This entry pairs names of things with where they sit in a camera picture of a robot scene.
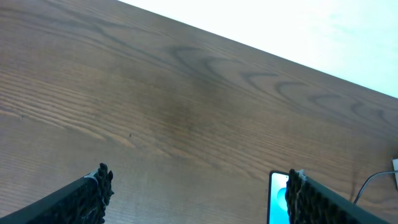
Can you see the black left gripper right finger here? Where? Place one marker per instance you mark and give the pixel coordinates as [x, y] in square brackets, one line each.
[309, 202]

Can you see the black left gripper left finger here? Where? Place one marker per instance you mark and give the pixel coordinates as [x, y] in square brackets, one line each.
[83, 201]

